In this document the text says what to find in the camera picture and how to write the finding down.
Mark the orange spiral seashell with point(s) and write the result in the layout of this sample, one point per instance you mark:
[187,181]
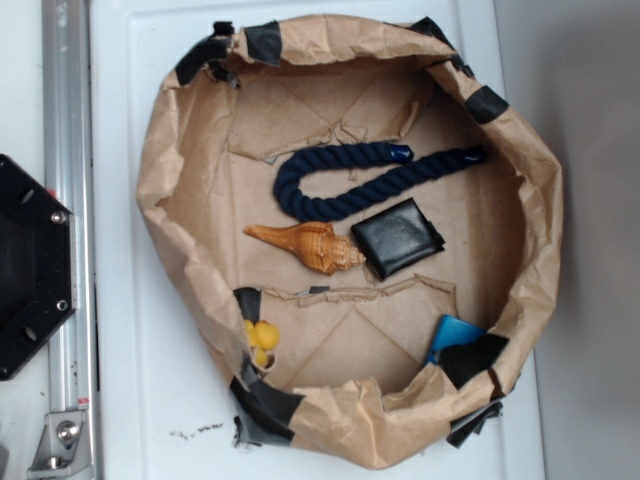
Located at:
[314,243]

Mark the brown paper bag bin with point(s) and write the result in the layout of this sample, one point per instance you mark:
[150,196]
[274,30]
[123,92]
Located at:
[335,119]

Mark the yellow rubber duck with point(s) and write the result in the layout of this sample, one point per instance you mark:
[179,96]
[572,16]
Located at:
[262,338]

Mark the blue plastic card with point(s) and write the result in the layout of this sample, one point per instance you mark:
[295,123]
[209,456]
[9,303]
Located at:
[451,331]

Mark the white plastic tray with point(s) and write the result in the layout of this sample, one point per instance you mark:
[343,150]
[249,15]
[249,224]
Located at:
[166,411]

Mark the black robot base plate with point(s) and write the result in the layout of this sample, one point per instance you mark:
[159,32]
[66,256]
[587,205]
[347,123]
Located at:
[37,277]

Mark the aluminium extrusion rail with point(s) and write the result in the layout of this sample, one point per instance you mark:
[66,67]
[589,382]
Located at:
[73,349]

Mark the metal corner bracket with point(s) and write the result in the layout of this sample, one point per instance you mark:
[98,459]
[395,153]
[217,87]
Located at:
[64,448]

